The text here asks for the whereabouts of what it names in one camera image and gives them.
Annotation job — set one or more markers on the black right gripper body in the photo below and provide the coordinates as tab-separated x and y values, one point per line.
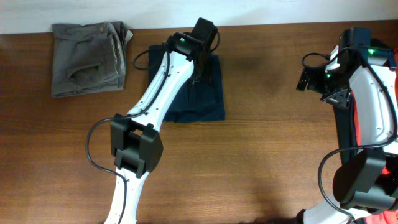
333	86

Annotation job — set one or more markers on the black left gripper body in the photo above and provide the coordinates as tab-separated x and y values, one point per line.
204	73

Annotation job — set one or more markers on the dark navy blue shorts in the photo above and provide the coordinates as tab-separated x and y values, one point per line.
199	101

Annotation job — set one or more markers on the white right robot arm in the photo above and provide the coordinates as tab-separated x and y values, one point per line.
359	80

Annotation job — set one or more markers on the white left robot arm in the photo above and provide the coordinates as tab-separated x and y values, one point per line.
135	140

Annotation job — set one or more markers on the folded grey cargo shorts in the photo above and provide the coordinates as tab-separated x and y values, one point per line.
89	58

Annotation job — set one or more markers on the red t-shirt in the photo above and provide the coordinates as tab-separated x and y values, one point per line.
387	217

